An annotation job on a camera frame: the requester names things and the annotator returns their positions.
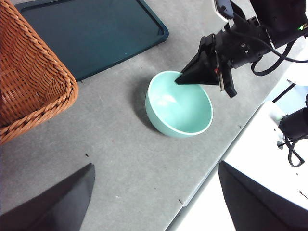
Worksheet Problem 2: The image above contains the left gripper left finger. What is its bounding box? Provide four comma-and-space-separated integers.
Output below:
0, 163, 96, 231

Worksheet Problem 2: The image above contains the black looped base cable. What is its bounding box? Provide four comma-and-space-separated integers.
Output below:
276, 136, 305, 168

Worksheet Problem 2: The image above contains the brown wicker basket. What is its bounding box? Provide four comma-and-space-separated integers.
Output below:
0, 0, 79, 146

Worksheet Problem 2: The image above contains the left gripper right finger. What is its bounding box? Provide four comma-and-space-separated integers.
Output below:
218, 160, 308, 231

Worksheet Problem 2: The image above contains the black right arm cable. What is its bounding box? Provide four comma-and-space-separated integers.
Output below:
251, 42, 308, 76

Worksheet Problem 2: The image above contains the pale grey right wrist camera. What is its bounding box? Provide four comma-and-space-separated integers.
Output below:
213, 0, 247, 25

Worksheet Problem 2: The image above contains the dark rectangular tray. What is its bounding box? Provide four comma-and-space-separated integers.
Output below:
14, 0, 169, 82

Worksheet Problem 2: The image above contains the teal ribbed bowl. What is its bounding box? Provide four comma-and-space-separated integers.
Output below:
145, 70, 214, 139

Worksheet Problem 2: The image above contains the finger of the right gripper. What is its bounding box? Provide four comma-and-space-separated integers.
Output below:
180, 34, 217, 73
174, 50, 221, 87

